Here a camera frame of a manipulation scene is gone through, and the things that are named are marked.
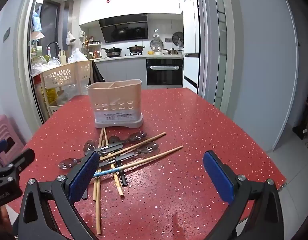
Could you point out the glass pot lid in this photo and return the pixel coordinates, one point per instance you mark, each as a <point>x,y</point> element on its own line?
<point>156,44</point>

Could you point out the dark wall switch panel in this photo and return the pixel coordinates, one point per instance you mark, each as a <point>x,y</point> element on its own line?
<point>6,35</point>

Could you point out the clear plastic bags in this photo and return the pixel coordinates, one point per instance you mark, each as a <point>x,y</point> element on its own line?
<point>40,67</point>

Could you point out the black hanging cloth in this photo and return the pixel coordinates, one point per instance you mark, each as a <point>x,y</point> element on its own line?
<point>96,73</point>

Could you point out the grey base cabinets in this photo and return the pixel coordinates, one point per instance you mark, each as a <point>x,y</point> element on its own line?
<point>124,71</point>

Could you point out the black kitchen faucet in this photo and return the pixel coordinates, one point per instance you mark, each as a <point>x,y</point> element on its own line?
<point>53,45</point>

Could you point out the blue patterned wooden chopstick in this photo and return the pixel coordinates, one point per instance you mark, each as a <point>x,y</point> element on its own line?
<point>156,156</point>

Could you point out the hanging white plastic bag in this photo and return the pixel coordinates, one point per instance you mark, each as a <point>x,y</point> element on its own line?
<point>70,38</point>

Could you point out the black built-in oven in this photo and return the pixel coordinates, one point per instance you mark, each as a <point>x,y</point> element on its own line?
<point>164,73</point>

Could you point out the black range hood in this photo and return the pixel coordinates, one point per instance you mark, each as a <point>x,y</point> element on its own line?
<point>124,30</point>

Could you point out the white refrigerator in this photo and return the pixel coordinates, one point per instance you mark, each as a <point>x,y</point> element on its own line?
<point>190,42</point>

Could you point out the white spice rack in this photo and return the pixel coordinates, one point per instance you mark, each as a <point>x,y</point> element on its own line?
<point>92,48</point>

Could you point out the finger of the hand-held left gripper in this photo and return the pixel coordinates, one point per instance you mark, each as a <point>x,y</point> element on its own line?
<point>21,161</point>
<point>0,146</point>

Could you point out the pink plastic stool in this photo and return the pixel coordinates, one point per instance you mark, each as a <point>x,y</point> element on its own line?
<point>2,132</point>

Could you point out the yellow oil bottle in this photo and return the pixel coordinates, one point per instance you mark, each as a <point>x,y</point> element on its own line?
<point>51,95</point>

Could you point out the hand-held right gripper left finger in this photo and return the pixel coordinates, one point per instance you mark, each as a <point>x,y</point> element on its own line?
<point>83,176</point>

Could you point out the stainless steel pot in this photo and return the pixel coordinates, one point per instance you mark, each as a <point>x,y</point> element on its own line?
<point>172,52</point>

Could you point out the beige cutlery drainer holder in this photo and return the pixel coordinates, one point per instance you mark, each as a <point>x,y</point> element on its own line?
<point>113,97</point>

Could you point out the black wok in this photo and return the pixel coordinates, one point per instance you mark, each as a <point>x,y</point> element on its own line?
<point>113,51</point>

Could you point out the beige perforated storage rack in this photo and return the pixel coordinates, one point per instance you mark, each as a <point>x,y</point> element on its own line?
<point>66,73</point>

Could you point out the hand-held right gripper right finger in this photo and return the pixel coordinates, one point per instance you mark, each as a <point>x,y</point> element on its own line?
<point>219,177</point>

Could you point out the dark lidded cooking pot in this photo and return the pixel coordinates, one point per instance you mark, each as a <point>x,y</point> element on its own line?
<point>137,48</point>

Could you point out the white wall cabinets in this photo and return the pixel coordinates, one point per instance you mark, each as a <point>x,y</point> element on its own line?
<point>118,5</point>

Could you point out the round dark mesh lid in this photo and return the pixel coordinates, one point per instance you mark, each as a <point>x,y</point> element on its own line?
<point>177,38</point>

